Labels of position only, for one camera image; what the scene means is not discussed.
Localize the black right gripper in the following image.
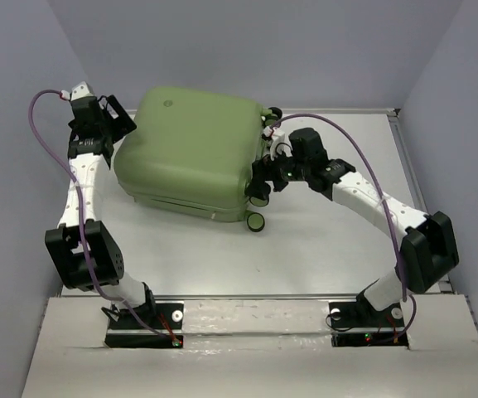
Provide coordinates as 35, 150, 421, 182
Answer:
244, 143, 310, 201

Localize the green hard-shell suitcase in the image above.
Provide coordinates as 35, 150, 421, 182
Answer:
113, 86, 282, 232

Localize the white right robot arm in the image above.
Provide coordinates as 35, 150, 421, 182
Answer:
245, 128, 459, 325

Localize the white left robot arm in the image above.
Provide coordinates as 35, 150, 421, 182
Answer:
45, 86, 157, 328

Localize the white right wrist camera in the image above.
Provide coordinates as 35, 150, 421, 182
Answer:
262, 127, 289, 158

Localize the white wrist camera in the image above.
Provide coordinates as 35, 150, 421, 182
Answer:
262, 127, 289, 158
70, 81, 95, 102

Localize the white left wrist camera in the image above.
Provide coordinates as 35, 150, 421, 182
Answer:
70, 81, 95, 102

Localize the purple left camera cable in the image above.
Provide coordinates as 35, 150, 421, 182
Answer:
28, 87, 180, 345

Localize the purple camera cable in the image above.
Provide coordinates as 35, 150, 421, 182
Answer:
265, 113, 417, 332
28, 87, 180, 345

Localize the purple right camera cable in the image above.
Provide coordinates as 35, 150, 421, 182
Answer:
265, 113, 417, 332

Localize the aluminium mounting rail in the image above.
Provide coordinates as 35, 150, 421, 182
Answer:
56, 289, 455, 301

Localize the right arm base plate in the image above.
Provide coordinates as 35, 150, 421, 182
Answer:
326, 301, 409, 348

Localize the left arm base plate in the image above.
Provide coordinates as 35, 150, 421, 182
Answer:
101, 301, 185, 349

